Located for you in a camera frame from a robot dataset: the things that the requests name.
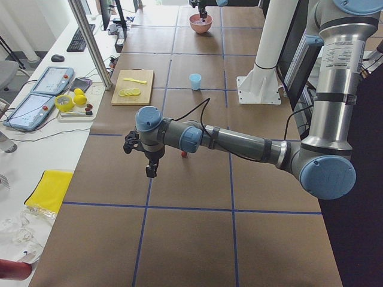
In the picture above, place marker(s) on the black computer mouse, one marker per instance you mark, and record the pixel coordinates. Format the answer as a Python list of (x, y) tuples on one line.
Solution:
[(56, 58)]

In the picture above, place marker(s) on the aluminium frame post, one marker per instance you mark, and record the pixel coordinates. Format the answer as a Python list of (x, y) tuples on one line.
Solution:
[(80, 16)]

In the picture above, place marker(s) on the pink bowl of ice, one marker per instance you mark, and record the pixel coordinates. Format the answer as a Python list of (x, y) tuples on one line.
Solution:
[(200, 25)]

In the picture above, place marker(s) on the black keyboard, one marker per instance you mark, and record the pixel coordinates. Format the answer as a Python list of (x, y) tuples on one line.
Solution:
[(78, 43)]

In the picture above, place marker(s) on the white tray with tools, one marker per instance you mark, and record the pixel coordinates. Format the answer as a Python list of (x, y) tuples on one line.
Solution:
[(78, 114)]

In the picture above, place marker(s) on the whole lemon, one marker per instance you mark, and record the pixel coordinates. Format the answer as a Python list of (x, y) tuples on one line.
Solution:
[(78, 91), (80, 99)]

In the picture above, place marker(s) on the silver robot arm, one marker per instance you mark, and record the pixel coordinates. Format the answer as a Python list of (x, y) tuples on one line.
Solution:
[(219, 3), (321, 161)]

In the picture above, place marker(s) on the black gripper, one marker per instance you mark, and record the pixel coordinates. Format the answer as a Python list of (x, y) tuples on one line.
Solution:
[(203, 6), (153, 156)]

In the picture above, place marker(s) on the middle lemon slice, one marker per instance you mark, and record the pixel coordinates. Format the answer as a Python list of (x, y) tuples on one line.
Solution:
[(127, 91)]

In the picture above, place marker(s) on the yellow cloth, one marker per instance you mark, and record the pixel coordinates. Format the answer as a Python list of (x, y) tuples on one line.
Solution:
[(50, 191)]

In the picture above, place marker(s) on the far lemon slice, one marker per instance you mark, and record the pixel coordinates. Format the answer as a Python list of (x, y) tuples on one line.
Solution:
[(135, 91)]

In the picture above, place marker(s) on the light blue paper cup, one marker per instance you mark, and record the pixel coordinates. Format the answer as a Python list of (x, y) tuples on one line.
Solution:
[(195, 81)]

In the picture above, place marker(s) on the arm black camera mount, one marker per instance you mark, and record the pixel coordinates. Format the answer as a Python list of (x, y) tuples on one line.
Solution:
[(132, 142)]

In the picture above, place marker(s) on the red bottle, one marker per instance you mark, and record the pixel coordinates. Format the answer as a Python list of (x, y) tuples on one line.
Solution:
[(12, 270)]

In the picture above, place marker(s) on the wooden cutting board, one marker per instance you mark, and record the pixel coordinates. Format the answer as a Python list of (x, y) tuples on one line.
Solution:
[(145, 96)]

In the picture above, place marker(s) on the white camera post with base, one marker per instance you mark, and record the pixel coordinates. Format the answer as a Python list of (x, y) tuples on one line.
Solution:
[(260, 86)]

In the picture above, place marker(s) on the yellow plastic knife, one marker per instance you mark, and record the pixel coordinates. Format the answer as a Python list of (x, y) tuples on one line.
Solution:
[(135, 81)]

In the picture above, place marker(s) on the yellow tape roll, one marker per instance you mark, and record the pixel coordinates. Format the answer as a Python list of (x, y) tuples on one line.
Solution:
[(64, 103)]

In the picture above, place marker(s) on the teach pendant near board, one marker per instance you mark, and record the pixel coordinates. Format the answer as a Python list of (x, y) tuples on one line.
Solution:
[(53, 80)]

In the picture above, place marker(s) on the dark purple notebook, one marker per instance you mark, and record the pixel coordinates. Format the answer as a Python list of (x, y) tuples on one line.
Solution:
[(81, 83)]

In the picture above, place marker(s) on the clear plastic bag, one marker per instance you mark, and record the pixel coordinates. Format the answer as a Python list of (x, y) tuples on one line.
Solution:
[(23, 236)]

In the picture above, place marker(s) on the lemon slice near board edge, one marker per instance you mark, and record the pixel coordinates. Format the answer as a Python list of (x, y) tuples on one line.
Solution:
[(122, 92)]

